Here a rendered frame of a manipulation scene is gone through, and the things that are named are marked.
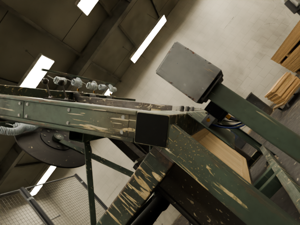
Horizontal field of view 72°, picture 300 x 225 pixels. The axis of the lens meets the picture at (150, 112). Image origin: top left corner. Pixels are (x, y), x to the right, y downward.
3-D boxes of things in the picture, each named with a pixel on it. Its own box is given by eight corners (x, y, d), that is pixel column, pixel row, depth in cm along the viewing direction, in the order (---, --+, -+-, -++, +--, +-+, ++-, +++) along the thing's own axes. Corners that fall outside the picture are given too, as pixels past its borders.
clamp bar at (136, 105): (187, 116, 148) (191, 83, 147) (61, 102, 193) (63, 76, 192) (190, 116, 158) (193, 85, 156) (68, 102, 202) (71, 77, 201)
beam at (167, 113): (167, 149, 66) (170, 114, 65) (132, 143, 70) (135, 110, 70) (218, 119, 270) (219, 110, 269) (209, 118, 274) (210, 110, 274)
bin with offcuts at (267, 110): (278, 105, 474) (252, 89, 493) (263, 123, 478) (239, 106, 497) (272, 109, 523) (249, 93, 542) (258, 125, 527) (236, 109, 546)
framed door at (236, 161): (249, 188, 148) (251, 186, 147) (188, 139, 164) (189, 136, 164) (244, 160, 231) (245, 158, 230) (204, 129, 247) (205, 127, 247)
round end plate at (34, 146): (50, 173, 167) (-3, 113, 190) (47, 178, 168) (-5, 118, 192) (106, 154, 240) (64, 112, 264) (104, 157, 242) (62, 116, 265)
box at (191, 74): (224, 71, 59) (175, 39, 65) (198, 105, 62) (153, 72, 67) (226, 77, 70) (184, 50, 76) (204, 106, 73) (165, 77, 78)
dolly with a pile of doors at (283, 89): (310, 83, 345) (288, 70, 357) (289, 108, 349) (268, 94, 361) (296, 91, 403) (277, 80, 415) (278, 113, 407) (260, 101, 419)
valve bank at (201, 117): (258, 121, 78) (206, 85, 85) (233, 150, 82) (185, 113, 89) (250, 117, 125) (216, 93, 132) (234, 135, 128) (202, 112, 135)
